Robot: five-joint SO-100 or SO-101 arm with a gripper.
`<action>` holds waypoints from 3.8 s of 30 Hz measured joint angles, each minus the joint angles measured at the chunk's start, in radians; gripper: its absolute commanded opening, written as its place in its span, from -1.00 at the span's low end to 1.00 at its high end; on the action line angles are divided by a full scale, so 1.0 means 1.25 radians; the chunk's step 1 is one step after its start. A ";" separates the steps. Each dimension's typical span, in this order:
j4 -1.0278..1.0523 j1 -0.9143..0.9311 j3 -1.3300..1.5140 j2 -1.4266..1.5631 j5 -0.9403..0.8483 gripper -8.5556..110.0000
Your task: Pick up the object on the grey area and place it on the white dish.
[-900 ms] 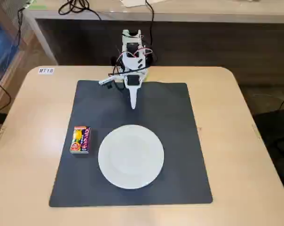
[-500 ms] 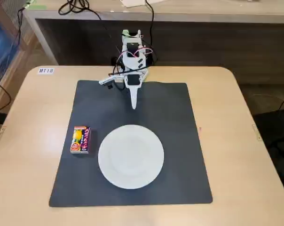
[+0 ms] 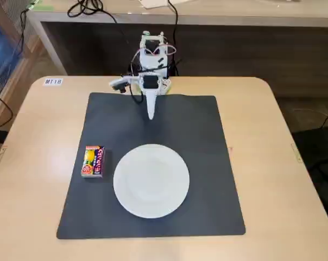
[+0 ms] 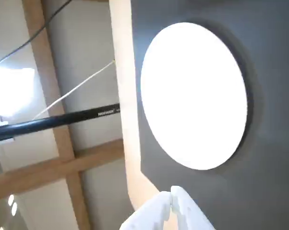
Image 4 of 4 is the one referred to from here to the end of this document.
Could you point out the round white paper dish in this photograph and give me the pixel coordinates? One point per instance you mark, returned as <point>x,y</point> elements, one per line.
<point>194,95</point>

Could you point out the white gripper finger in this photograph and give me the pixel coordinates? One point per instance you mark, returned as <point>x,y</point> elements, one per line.
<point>154,210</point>
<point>185,210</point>

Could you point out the black pole with white lettering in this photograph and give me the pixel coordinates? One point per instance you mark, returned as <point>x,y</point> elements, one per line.
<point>63,118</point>

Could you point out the wooden cross beam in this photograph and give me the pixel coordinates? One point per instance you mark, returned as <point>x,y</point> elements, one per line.
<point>27,172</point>

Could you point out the dark grey textured mat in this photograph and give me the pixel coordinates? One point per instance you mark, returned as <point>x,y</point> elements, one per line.
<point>269,95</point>

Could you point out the long wooden beam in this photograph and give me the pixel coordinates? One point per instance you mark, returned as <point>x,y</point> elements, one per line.
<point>46,72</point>

